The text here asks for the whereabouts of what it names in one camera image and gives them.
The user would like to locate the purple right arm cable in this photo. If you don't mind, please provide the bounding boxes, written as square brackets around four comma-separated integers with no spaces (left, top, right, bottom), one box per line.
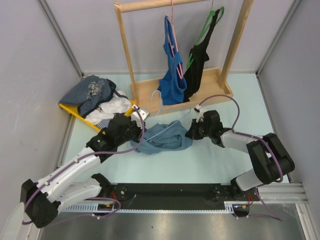
[198,94,285,183]

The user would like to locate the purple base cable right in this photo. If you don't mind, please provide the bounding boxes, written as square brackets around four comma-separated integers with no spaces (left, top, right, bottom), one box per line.
[233,187,283,222]

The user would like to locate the light blue wire hanger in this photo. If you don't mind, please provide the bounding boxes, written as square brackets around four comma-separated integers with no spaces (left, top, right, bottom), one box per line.
[144,89,192,142]

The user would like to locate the dark blue printed shirt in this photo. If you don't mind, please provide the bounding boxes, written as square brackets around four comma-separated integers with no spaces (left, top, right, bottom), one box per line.
[59,75,117,118]

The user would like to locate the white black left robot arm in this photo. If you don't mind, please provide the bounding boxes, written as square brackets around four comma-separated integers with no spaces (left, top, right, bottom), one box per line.
[20,109,147,229]

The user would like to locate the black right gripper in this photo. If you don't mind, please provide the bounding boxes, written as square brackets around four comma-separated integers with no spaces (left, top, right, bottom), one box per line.
[186,118,213,140]

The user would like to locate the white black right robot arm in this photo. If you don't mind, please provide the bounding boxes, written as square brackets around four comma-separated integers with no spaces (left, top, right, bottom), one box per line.
[185,110,295,201]

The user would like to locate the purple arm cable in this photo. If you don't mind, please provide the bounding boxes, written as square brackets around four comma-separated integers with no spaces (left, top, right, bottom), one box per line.
[21,106,146,226]
[198,94,285,183]

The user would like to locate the yellow plastic tray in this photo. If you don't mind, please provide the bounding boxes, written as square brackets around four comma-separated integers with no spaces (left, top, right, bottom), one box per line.
[58,100,136,132]

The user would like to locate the blue white striped garment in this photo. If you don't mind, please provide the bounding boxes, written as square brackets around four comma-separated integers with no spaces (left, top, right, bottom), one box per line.
[95,118,112,130]

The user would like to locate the green plastic hanger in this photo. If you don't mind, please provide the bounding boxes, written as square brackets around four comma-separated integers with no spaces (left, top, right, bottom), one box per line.
[186,2,225,70]

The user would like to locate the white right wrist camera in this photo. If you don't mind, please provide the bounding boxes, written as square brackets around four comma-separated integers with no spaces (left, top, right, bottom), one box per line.
[194,104,206,123]

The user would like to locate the grey-blue tank top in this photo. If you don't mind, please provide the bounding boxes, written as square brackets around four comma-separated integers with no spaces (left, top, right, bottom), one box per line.
[134,120,193,155]

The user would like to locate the royal blue tank top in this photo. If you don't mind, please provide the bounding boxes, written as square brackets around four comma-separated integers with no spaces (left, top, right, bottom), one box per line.
[157,15,187,106]

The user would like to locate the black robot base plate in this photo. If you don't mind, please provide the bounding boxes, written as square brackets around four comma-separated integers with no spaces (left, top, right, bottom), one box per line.
[108,183,258,212]

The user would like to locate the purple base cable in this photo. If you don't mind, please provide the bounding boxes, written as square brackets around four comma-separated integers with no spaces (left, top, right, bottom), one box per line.
[233,187,283,222]
[53,196,122,225]

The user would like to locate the wooden clothes rack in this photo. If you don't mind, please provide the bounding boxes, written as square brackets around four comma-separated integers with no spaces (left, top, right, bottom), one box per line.
[114,0,239,116]

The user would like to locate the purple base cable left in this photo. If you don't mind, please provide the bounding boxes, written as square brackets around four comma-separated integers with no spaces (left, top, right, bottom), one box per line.
[53,196,122,225]

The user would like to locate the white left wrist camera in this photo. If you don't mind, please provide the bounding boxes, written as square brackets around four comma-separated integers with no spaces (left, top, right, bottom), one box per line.
[130,104,150,124]

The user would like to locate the pink wire hanger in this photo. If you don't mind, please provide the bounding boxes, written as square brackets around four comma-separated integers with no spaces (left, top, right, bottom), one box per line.
[170,0,183,79]

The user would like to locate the black tank top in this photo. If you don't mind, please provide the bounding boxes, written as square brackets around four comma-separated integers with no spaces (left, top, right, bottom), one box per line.
[183,9,220,103]

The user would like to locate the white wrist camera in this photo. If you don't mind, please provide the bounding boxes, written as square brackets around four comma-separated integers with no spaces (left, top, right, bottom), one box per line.
[130,104,150,124]
[194,104,206,123]

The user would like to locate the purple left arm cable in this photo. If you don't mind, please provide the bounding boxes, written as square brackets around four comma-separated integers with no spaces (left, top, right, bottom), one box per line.
[21,106,146,226]

